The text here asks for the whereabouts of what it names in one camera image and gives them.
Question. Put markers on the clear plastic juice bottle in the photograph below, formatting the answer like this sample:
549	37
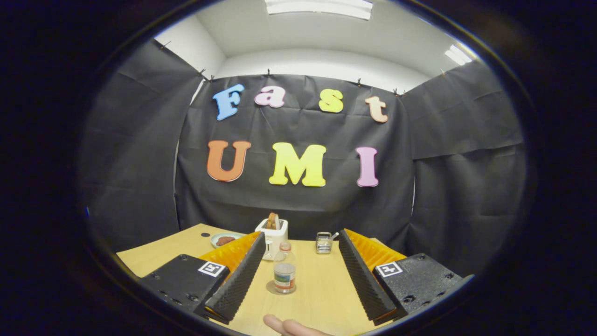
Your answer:
284	275

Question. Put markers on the black backdrop cloth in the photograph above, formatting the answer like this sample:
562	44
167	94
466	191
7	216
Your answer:
294	126

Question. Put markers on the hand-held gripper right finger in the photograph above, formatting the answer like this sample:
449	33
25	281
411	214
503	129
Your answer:
364	280

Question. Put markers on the round brown coaster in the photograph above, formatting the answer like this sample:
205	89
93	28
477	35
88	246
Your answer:
269	287

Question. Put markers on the wooden table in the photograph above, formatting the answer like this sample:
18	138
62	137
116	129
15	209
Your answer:
322	289

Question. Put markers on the small ceiling light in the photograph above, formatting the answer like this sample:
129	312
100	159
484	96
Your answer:
458	55

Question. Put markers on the long ceiling light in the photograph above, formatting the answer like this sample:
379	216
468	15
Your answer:
317	8

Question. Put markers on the pale green plate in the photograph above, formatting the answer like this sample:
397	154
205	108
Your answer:
212	240

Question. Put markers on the brown toast slice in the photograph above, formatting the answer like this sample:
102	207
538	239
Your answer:
273	221

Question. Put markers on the small clear jar with spoon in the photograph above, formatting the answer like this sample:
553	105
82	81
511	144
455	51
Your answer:
323	245

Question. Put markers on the white toaster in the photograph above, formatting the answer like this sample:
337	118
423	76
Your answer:
273	238

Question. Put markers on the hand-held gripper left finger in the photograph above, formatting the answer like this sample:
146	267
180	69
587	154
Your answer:
240	280

